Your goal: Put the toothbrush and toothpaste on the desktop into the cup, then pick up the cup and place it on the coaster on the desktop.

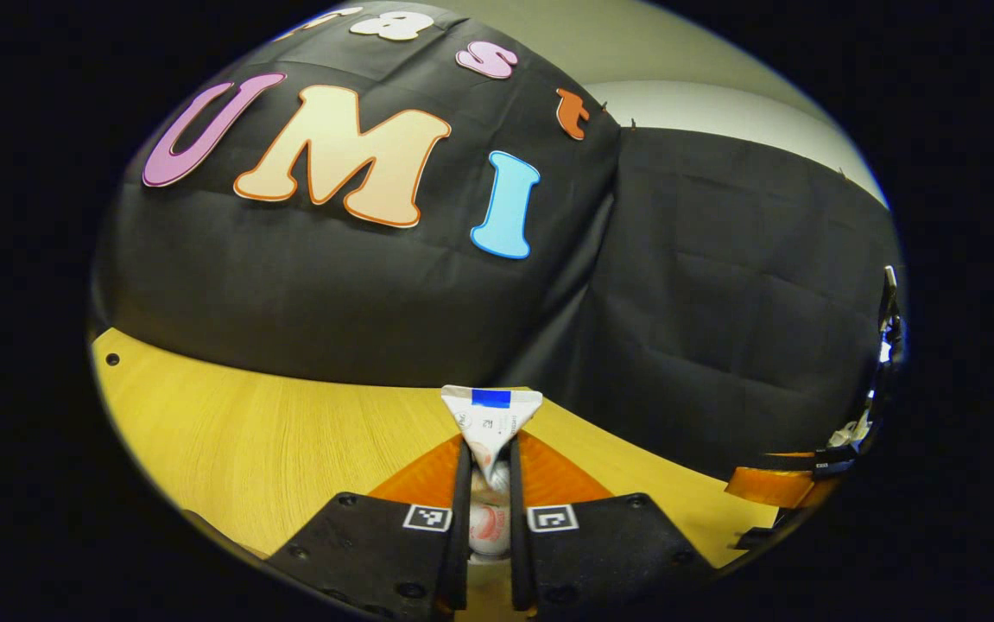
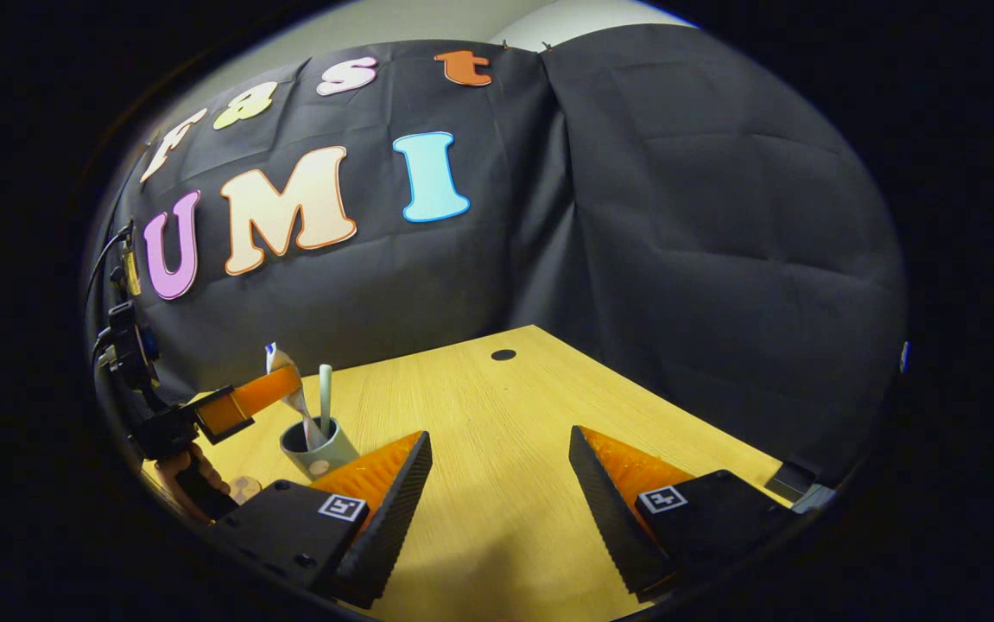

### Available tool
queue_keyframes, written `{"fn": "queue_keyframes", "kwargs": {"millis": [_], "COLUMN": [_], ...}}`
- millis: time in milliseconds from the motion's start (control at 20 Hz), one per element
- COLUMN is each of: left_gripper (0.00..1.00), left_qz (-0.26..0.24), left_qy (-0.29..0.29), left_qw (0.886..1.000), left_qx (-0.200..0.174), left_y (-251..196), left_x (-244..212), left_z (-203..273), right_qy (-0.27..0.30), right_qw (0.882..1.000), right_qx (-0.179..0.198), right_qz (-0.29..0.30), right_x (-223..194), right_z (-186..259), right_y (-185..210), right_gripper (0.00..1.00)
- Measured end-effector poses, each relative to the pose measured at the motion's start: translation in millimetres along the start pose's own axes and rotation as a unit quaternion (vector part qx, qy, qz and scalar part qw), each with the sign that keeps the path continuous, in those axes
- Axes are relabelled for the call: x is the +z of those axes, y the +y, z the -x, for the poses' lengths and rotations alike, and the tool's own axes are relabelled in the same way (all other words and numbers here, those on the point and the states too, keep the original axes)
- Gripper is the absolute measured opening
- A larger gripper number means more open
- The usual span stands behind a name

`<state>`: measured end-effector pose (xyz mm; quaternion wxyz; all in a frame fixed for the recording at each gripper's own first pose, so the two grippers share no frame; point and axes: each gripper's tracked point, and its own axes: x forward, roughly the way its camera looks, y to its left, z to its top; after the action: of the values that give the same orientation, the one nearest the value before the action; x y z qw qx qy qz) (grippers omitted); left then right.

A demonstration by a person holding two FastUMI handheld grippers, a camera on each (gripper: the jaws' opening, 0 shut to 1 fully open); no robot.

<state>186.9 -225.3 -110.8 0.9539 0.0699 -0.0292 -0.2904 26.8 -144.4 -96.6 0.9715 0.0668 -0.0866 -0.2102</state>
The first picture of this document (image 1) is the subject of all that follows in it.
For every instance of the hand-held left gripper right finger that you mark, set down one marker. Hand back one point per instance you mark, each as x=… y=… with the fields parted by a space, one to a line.
x=517 y=518

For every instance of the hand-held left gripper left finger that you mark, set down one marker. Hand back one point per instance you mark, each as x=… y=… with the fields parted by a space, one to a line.
x=460 y=518

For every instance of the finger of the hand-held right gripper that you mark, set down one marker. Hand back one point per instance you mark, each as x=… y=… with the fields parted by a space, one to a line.
x=773 y=484
x=764 y=531

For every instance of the white toothpaste tube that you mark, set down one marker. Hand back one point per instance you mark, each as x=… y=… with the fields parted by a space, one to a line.
x=488 y=419

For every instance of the wooden desktop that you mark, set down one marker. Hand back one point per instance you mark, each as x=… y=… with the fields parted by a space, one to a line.
x=272 y=441

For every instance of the black backdrop cloth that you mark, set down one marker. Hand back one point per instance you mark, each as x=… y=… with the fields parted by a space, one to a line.
x=721 y=302

